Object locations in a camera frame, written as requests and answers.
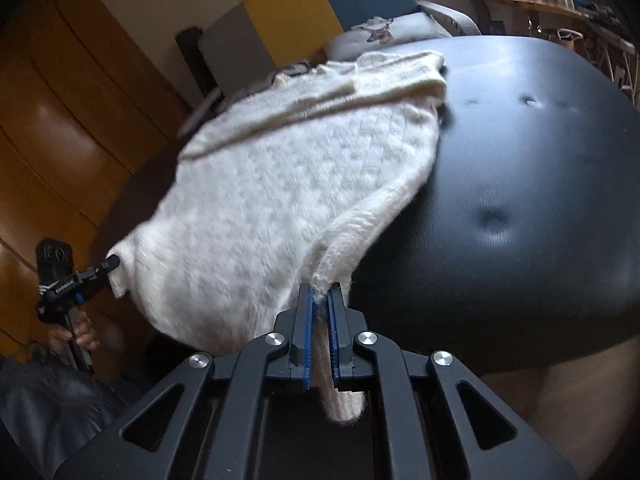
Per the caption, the multicolour sofa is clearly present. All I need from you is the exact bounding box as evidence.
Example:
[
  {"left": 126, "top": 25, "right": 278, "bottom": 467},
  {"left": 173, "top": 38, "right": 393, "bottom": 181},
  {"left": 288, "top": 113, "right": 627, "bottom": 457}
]
[{"left": 176, "top": 0, "right": 480, "bottom": 136}]

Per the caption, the grey deer print pillow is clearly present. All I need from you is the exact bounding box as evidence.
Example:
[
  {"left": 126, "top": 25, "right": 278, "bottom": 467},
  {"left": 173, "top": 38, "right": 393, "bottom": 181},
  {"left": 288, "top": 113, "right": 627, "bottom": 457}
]
[{"left": 323, "top": 12, "right": 451, "bottom": 62}]

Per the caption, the cream knitted sweater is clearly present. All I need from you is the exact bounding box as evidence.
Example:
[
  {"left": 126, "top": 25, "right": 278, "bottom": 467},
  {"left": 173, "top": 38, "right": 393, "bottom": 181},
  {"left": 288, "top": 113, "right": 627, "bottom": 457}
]
[{"left": 106, "top": 49, "right": 449, "bottom": 424}]

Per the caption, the person left hand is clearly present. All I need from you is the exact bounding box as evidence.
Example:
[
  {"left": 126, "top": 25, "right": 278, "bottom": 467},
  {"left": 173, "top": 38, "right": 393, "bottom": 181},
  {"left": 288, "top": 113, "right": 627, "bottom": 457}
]
[{"left": 48, "top": 310, "right": 100, "bottom": 354}]

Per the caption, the person left forearm black sleeve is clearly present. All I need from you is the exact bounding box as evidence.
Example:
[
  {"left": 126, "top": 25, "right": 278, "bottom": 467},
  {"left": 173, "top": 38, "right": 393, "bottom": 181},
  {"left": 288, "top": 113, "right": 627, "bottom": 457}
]
[{"left": 1, "top": 348, "right": 140, "bottom": 479}]

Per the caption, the wooden side table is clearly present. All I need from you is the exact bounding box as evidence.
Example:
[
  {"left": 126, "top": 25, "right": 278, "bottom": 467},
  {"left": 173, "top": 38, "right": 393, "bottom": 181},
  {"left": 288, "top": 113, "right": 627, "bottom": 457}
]
[{"left": 470, "top": 0, "right": 639, "bottom": 106}]

